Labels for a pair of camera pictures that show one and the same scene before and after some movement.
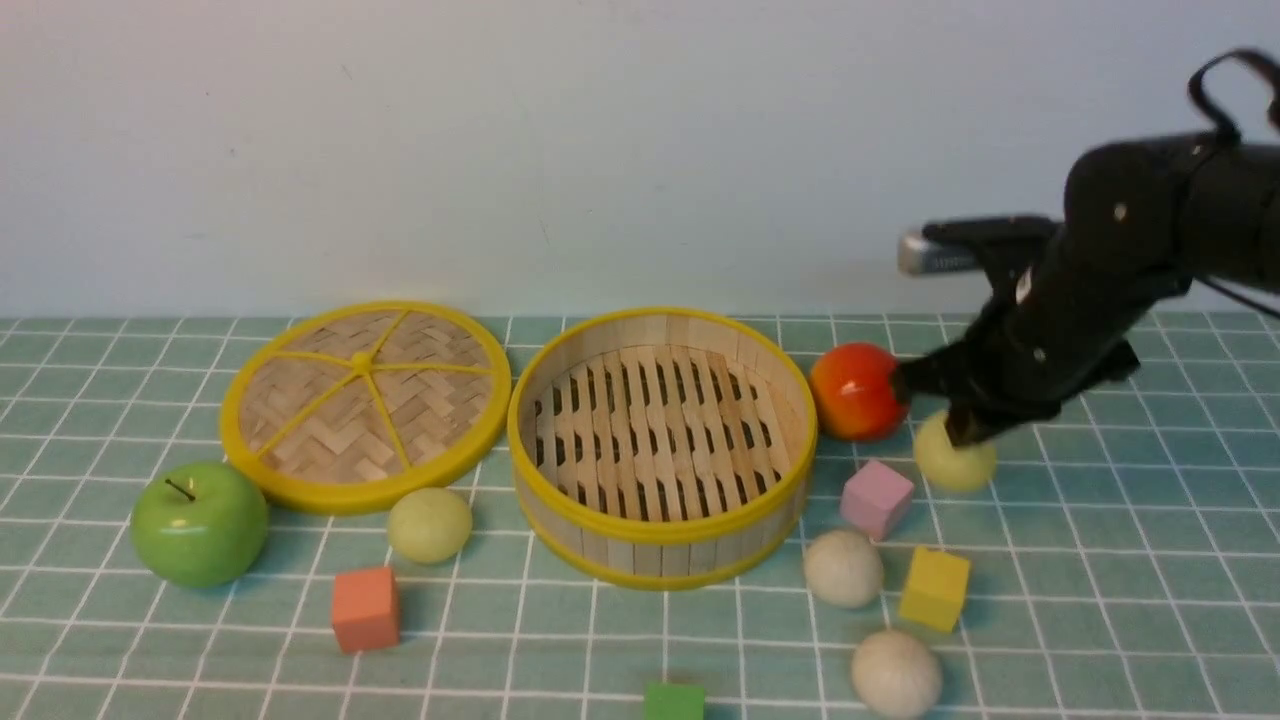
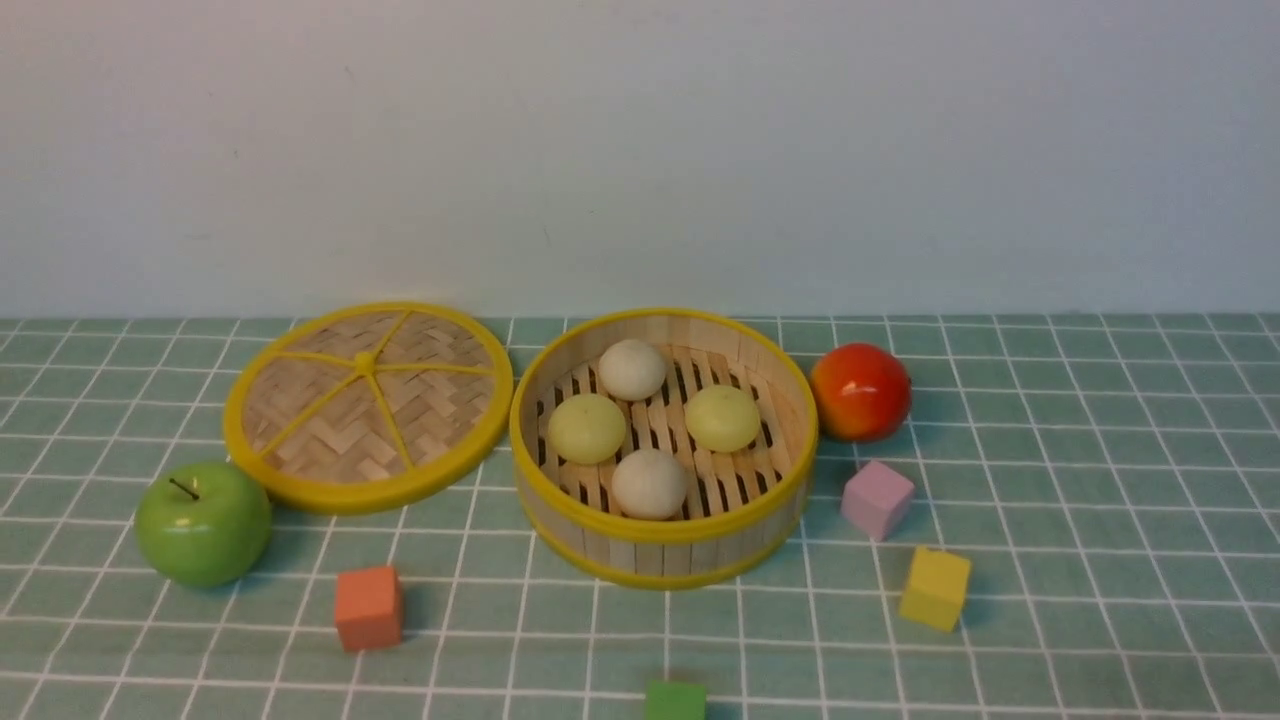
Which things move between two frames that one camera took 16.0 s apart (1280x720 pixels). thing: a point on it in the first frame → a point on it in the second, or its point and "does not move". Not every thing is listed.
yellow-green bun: x=956 y=468 → x=723 y=417
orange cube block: x=365 y=609 does not move
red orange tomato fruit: x=852 y=394 does not move
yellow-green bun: x=429 y=525 → x=586 y=428
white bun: x=843 y=568 → x=631 y=369
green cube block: x=675 y=701 does not move
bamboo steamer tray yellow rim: x=660 y=448 does not move
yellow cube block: x=935 y=589 does not move
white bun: x=897 y=674 → x=648 y=484
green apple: x=199 y=524 does not move
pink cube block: x=875 y=499 does not move
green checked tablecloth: x=1115 y=558 does not move
